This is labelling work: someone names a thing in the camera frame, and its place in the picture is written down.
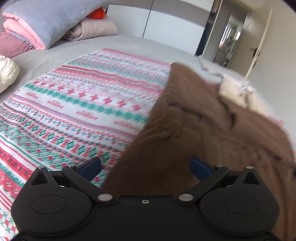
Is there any brown coat with fur collar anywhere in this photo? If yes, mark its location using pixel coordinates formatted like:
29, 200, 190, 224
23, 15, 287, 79
102, 63, 295, 240

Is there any cream bedroom door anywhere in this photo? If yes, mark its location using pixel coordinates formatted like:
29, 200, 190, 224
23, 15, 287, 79
230, 7, 272, 78

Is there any pink green patterned blanket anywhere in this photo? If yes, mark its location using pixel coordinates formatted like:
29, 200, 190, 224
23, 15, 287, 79
0, 47, 285, 241

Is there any grey bed sheet mattress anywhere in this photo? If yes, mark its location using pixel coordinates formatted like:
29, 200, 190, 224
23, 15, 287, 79
0, 34, 273, 117

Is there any cream white puffy jacket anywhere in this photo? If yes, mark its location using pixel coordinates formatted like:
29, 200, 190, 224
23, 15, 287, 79
0, 55, 20, 93

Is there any mauve folded cloth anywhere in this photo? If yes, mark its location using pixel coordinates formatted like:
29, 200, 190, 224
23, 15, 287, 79
0, 32, 34, 58

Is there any beige pink folded quilt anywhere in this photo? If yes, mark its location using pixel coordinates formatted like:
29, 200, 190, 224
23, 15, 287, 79
62, 16, 118, 41

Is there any white grey sliding wardrobe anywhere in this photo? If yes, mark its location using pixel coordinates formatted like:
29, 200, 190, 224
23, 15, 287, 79
107, 1, 214, 55

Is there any blue grey folded blanket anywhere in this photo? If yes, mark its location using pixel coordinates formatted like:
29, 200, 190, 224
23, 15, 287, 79
3, 0, 110, 49

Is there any red orange plush item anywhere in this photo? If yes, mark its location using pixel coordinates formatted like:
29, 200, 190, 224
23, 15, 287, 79
86, 8, 106, 20

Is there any pink folded blanket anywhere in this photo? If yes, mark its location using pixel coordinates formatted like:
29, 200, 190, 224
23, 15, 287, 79
3, 13, 47, 50

